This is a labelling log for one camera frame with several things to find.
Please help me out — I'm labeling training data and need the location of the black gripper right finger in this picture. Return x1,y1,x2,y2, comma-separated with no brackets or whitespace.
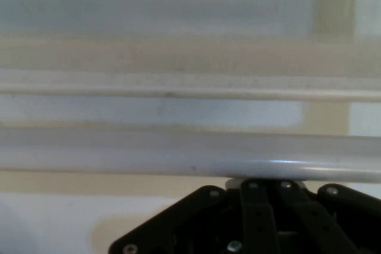
269,178,381,254

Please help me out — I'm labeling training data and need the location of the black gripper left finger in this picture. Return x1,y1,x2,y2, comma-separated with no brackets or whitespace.
107,180,279,254

